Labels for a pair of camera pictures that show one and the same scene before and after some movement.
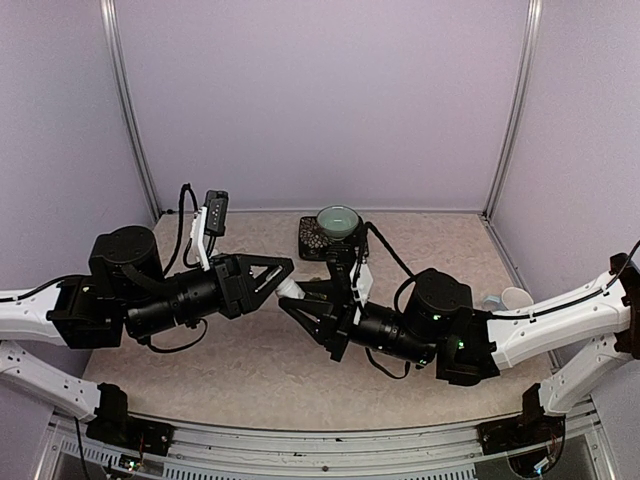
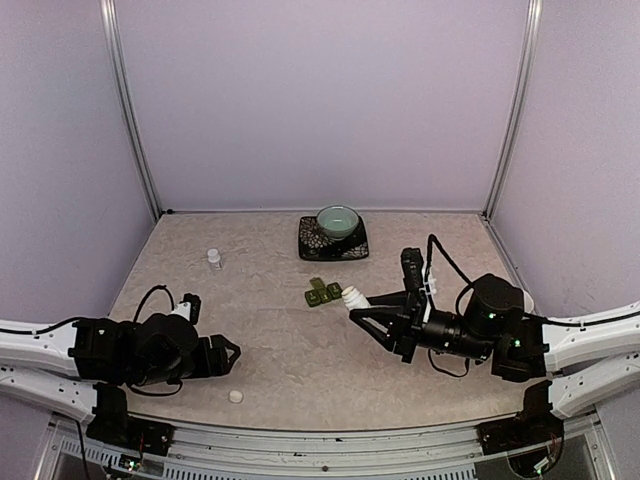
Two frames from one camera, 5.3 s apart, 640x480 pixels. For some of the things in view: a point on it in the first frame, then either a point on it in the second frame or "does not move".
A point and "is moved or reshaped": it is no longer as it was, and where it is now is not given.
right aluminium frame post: [525, 70] does not move
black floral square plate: [313, 241] does not move
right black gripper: [335, 319] → [395, 319]
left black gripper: [236, 289] → [220, 365]
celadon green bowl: [337, 221] does not move
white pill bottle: [289, 288] is moved or reshaped
